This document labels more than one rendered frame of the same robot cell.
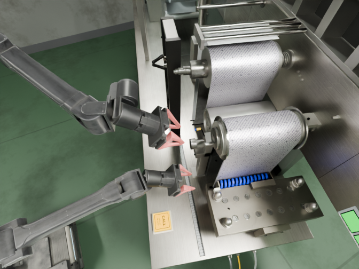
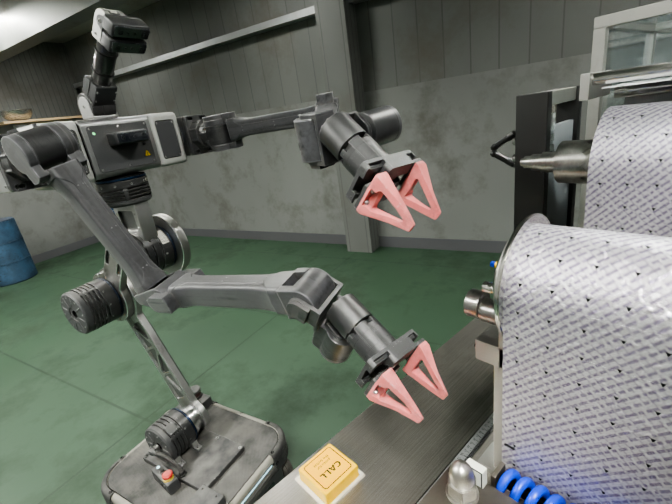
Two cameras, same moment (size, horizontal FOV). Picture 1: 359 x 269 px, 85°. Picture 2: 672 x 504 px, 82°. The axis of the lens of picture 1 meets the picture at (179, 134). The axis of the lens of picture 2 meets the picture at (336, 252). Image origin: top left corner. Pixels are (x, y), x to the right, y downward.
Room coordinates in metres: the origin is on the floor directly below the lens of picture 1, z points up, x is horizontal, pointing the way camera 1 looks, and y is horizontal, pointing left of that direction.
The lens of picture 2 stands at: (-0.03, -0.37, 1.46)
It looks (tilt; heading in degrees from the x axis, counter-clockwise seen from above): 20 degrees down; 60
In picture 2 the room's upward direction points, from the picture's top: 8 degrees counter-clockwise
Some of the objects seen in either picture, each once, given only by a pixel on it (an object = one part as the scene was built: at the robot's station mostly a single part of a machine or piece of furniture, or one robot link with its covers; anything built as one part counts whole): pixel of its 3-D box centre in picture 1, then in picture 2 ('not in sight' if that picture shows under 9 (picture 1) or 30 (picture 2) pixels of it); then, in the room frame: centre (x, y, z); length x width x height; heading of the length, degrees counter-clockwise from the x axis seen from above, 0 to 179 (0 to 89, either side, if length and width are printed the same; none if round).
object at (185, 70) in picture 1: (181, 71); (540, 162); (0.58, -0.01, 1.33); 0.06 x 0.03 x 0.03; 99
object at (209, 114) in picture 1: (237, 119); not in sight; (0.49, -0.23, 1.17); 0.26 x 0.12 x 0.12; 99
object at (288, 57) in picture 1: (279, 60); not in sight; (0.64, -0.38, 1.33); 0.07 x 0.07 x 0.07; 9
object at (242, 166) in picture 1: (249, 166); (628, 459); (0.31, -0.26, 1.12); 0.23 x 0.01 x 0.18; 99
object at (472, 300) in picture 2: (192, 143); (476, 303); (0.37, -0.05, 1.18); 0.04 x 0.02 x 0.04; 9
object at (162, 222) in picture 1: (162, 221); (328, 472); (0.15, 0.07, 0.91); 0.07 x 0.07 x 0.02; 9
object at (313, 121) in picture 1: (309, 119); not in sight; (0.40, -0.43, 1.28); 0.06 x 0.05 x 0.02; 99
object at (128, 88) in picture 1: (114, 104); (350, 134); (0.34, 0.17, 1.42); 0.12 x 0.12 x 0.09; 6
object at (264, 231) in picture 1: (271, 231); not in sight; (0.11, -0.35, 0.96); 0.10 x 0.03 x 0.11; 99
